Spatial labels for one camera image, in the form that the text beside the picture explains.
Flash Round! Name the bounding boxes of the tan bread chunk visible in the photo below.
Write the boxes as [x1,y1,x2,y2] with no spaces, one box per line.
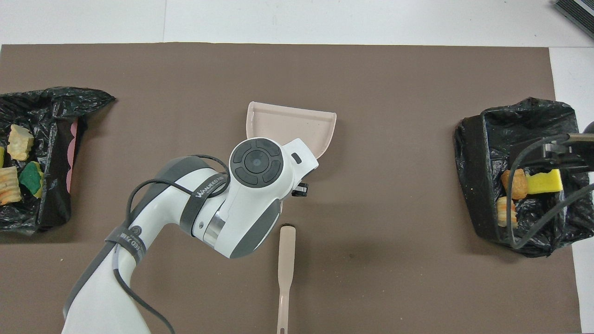
[7,124,35,161]

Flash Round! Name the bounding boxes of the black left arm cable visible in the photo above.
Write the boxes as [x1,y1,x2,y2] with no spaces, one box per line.
[113,154,232,334]

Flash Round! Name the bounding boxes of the small golden croissant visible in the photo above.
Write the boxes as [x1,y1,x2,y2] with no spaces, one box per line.
[496,197,518,228]

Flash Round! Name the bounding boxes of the black ribbed panel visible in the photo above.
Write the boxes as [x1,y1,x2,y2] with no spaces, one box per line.
[554,0,594,40]

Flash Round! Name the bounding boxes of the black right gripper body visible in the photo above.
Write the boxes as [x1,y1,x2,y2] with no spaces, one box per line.
[544,141,594,174]

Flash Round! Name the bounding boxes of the striped orange croissant piece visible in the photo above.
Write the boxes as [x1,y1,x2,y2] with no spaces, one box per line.
[0,166,23,206]

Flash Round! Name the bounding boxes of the pink bin with black bag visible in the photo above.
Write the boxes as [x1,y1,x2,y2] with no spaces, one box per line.
[0,87,116,234]

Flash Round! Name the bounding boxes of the beige hand brush black bristles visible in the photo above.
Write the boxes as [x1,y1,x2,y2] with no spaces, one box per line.
[277,225,297,334]

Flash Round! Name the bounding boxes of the beige plastic dustpan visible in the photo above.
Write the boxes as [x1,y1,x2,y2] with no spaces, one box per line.
[246,101,337,159]

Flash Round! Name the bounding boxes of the brown table mat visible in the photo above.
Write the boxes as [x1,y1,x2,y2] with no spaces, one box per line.
[0,43,581,334]

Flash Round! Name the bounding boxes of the bin lined with black bag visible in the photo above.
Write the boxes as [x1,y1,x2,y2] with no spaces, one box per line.
[454,97,594,258]

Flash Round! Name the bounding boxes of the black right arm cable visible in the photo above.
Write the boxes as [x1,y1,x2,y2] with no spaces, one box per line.
[507,133,594,250]

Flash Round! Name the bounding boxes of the notched yellow sponge piece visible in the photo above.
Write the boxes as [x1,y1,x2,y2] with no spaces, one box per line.
[526,169,564,195]

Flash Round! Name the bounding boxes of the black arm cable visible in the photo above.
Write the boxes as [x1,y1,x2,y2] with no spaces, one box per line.
[507,133,594,250]
[113,154,232,334]

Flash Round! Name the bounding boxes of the brown round bun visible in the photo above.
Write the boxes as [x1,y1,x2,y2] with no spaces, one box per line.
[501,168,529,200]

